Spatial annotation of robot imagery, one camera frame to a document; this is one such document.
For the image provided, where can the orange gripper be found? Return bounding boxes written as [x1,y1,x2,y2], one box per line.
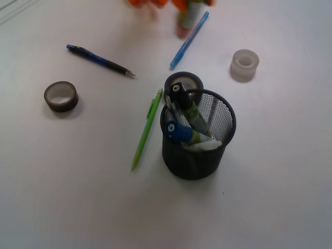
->
[129,0,215,10]

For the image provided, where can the red cap marker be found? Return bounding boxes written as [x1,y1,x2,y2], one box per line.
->
[173,1,204,39]

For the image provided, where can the black cap marker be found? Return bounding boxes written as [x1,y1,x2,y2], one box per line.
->
[171,82,212,137]

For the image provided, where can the blue cap marker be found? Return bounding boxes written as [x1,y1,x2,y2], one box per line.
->
[165,120,211,145]

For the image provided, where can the light blue pen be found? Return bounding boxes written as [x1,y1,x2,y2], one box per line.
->
[170,11,210,70]

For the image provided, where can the black mesh pen holder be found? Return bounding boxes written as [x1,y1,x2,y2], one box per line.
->
[160,89,237,180]

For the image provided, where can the white speckled pen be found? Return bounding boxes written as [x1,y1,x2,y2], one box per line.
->
[183,140,222,151]

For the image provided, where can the black tape roll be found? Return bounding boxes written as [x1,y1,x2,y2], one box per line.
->
[164,72,204,97]

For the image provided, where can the clear tape roll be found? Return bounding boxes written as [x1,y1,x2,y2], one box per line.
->
[229,49,260,82]

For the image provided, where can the dark blue mechanical pencil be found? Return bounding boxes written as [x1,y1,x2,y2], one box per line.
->
[66,44,135,77]

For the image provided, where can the green mechanical pencil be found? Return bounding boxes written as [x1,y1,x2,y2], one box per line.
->
[131,88,163,172]

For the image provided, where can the brown tape roll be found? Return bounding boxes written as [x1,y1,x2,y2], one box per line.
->
[44,81,79,113]

